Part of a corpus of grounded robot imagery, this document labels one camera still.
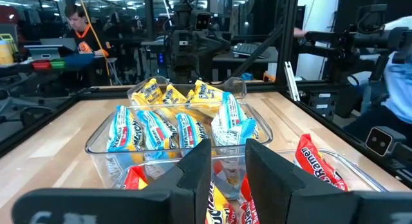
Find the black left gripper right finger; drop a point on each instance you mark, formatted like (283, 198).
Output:
(273, 179)

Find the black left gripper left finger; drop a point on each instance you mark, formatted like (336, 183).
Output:
(193, 175)

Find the blue Maruchan beef ramen pack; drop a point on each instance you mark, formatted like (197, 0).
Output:
(190, 132)
(156, 130)
(124, 130)
(231, 117)

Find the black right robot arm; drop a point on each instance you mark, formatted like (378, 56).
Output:
(180, 72)

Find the black desk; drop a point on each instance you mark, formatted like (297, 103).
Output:
(225, 61)

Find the black keyboard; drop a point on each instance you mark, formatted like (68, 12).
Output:
(249, 49)

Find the clear plastic bin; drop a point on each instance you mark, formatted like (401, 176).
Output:
(238, 87)
(360, 175)
(99, 159)

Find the black control box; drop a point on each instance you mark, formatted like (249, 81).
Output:
(322, 105)

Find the person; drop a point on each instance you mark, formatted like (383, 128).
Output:
(399, 89)
(83, 34)

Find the blue plastic tray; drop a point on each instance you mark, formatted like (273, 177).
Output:
(78, 61)

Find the person's hand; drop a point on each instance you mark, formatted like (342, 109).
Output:
(299, 33)

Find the green plastic tray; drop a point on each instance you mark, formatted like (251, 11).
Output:
(58, 63)

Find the grey laptop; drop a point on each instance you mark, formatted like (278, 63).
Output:
(45, 51)

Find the red plastic tray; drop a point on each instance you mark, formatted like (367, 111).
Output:
(41, 64)

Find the yellow container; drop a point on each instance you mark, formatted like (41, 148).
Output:
(6, 53)

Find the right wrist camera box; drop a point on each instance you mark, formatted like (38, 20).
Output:
(202, 22)

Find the silver aluminium bracket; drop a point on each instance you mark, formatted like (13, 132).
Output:
(291, 82)

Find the grey table-level camera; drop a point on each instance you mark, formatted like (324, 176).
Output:
(381, 141)

